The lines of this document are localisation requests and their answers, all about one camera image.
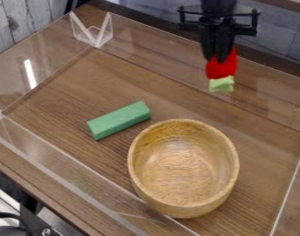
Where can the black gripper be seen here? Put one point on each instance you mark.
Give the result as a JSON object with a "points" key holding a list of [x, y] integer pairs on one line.
{"points": [[242, 18]]}

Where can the red plush strawberry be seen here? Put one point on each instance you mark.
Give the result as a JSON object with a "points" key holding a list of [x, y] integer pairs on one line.
{"points": [[220, 73]]}

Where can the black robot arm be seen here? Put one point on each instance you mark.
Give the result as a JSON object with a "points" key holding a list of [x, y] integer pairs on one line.
{"points": [[212, 6]]}

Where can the green foam block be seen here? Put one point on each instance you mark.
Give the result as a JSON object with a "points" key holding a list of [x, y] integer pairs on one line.
{"points": [[118, 120]]}

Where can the wooden bowl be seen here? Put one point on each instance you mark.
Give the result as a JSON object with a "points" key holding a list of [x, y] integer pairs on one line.
{"points": [[184, 167]]}

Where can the clear acrylic enclosure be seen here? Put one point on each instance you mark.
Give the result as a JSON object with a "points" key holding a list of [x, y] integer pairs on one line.
{"points": [[58, 83]]}

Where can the black mount bracket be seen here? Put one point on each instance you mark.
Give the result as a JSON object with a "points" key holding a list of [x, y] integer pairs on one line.
{"points": [[34, 225]]}

